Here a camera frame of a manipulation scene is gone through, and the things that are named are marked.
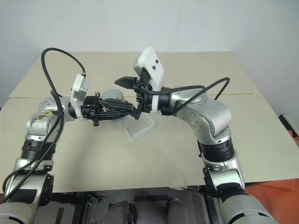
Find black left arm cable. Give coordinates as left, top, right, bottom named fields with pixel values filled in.
left=0, top=47, right=86, bottom=204

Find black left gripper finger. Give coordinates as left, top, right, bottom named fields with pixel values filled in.
left=100, top=109, right=134, bottom=120
left=99, top=98, right=136, bottom=112

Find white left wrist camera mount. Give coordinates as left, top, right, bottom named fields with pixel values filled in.
left=70, top=74, right=90, bottom=121

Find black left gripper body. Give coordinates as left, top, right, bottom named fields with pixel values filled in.
left=80, top=92, right=104, bottom=127

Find clear plastic jar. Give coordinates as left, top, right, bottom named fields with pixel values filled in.
left=111, top=102, right=132, bottom=130

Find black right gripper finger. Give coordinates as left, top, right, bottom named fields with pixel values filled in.
left=114, top=76, right=139, bottom=90
left=131, top=102, right=143, bottom=120

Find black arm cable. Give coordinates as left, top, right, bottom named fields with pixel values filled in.
left=137, top=77, right=231, bottom=104
left=0, top=47, right=86, bottom=204

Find black table frame bar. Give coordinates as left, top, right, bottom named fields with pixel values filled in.
left=50, top=191, right=78, bottom=206

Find grey jar lid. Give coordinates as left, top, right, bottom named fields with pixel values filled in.
left=102, top=89, right=125, bottom=104

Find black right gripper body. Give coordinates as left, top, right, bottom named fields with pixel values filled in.
left=134, top=69, right=155, bottom=113

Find small metal clip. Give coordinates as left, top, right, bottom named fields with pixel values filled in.
left=86, top=195, right=99, bottom=206

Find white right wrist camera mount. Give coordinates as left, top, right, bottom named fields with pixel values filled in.
left=132, top=46, right=165, bottom=115

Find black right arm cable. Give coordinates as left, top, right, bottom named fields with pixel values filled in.
left=137, top=77, right=231, bottom=104

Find grey framed panel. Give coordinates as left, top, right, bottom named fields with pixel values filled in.
left=278, top=112, right=299, bottom=139

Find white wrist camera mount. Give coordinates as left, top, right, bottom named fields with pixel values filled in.
left=132, top=46, right=165, bottom=115
left=70, top=74, right=90, bottom=121

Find dark rounded shape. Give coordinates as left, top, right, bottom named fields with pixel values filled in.
left=108, top=200, right=137, bottom=224

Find clear plastic box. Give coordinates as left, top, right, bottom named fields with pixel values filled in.
left=124, top=113, right=156, bottom=141

